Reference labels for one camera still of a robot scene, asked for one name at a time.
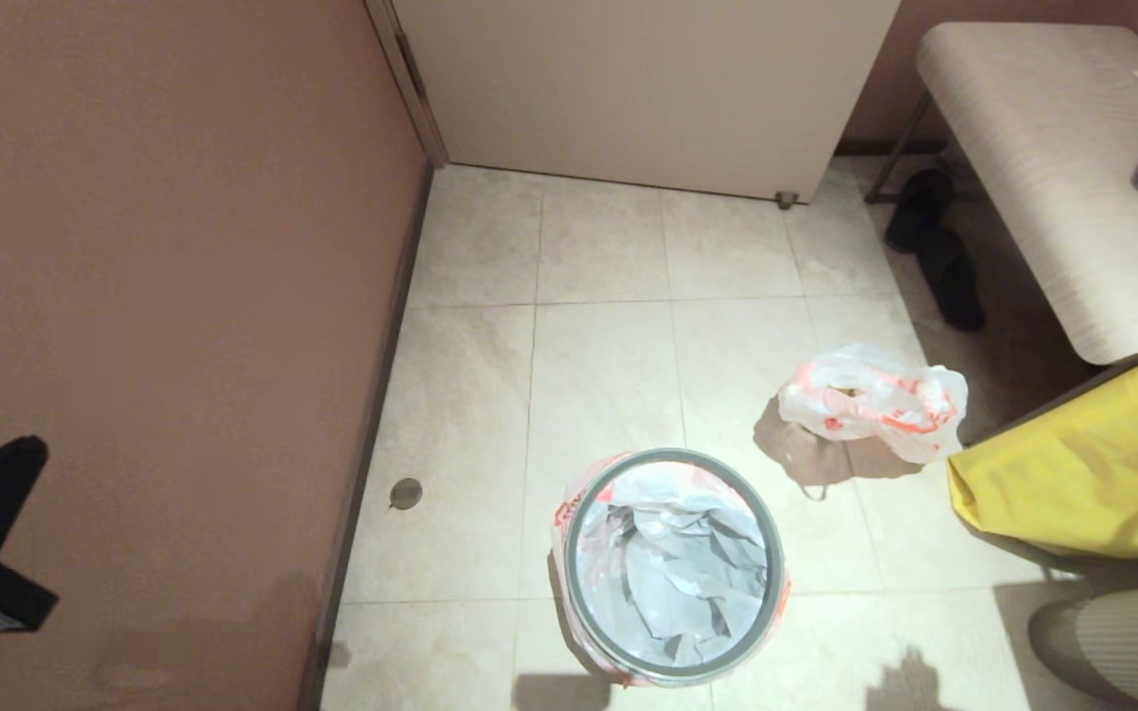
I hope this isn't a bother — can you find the grey bin retaining ring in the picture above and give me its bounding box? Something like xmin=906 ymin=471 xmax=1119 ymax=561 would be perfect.
xmin=564 ymin=448 xmax=787 ymax=682

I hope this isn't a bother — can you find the white red plastic bin liner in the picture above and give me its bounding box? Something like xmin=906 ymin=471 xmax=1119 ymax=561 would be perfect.
xmin=549 ymin=452 xmax=792 ymax=689

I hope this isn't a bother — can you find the white red plastic bag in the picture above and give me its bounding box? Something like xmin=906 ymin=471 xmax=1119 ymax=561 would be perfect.
xmin=776 ymin=343 xmax=970 ymax=465

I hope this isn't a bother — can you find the yellow fabric bag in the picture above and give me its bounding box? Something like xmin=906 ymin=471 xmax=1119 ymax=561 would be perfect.
xmin=946 ymin=357 xmax=1138 ymax=561

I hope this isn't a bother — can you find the dark door hinge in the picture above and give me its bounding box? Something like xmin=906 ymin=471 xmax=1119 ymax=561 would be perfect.
xmin=399 ymin=36 xmax=430 ymax=102

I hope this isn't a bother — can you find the white door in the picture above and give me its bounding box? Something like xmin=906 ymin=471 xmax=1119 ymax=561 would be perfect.
xmin=391 ymin=0 xmax=901 ymax=205

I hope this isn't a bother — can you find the thin metal table leg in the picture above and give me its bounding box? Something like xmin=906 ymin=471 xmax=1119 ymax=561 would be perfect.
xmin=865 ymin=94 xmax=935 ymax=206

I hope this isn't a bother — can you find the black slipper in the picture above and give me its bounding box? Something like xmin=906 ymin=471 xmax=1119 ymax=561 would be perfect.
xmin=915 ymin=229 xmax=987 ymax=335
xmin=885 ymin=168 xmax=955 ymax=256

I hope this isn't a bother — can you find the beige wood-grain table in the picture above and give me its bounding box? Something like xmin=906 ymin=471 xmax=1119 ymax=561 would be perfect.
xmin=915 ymin=23 xmax=1138 ymax=368

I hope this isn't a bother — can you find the beige door frame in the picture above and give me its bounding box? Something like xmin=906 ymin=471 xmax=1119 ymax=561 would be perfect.
xmin=364 ymin=0 xmax=451 ymax=169

